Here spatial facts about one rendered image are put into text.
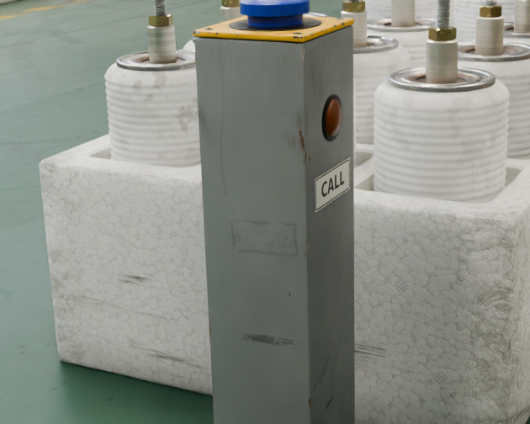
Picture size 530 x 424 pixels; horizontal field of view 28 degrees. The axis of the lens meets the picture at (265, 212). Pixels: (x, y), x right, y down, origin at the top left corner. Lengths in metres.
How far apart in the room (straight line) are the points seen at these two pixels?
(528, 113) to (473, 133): 0.13
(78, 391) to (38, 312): 0.18
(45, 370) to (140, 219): 0.17
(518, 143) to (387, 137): 0.14
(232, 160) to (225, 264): 0.07
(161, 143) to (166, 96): 0.04
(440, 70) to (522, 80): 0.11
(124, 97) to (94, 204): 0.09
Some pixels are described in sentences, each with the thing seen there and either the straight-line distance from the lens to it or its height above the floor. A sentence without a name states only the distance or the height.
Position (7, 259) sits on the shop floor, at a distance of 1.19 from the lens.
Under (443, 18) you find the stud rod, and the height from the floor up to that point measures 0.30.
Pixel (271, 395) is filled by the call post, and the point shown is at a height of 0.09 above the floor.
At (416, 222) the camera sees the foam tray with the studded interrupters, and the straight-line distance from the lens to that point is 0.72.
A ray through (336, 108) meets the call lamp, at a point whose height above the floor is 0.27.
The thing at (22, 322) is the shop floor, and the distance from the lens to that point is 1.02.
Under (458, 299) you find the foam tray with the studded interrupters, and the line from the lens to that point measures 0.73.
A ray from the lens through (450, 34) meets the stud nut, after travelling 0.75.
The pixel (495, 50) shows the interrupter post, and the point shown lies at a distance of 0.87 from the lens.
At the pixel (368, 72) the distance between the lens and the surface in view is 0.88.
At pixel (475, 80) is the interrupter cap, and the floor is 0.25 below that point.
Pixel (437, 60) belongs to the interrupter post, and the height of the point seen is 0.27.
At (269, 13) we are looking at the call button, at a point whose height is 0.32.
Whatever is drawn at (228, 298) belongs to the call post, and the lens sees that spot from 0.64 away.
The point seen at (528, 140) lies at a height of 0.19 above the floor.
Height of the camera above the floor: 0.40
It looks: 18 degrees down
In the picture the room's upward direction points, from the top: 2 degrees counter-clockwise
